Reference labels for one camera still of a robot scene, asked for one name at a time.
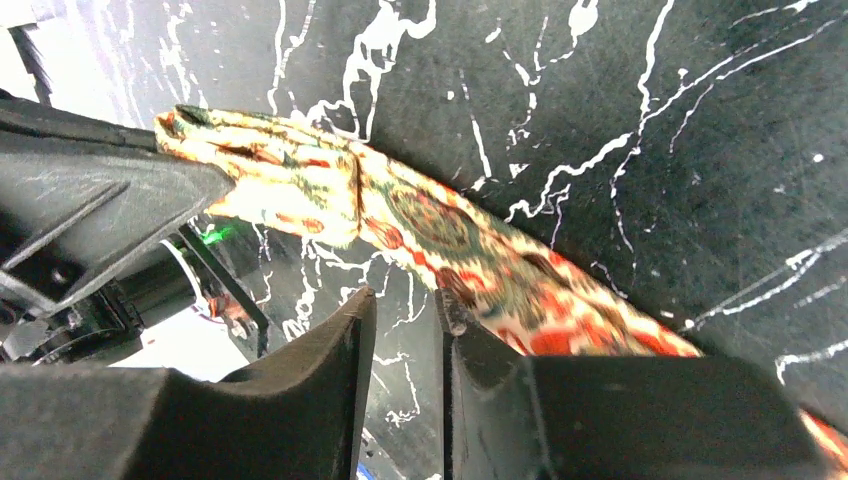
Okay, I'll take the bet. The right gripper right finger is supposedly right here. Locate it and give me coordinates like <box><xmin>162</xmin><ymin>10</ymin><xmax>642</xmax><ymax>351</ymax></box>
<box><xmin>435</xmin><ymin>289</ymin><xmax>835</xmax><ymax>479</ymax></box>

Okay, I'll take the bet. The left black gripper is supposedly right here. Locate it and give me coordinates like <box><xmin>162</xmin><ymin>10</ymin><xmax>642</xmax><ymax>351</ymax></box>
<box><xmin>1</xmin><ymin>132</ymin><xmax>269</xmax><ymax>365</ymax></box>

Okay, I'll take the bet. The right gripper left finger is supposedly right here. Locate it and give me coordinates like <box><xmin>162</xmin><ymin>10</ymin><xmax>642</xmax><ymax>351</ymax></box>
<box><xmin>1</xmin><ymin>287</ymin><xmax>377</xmax><ymax>479</ymax></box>

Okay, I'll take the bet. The colourful floral patterned tie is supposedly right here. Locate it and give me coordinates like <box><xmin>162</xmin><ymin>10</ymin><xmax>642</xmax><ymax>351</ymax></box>
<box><xmin>153</xmin><ymin>104</ymin><xmax>848</xmax><ymax>472</ymax></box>

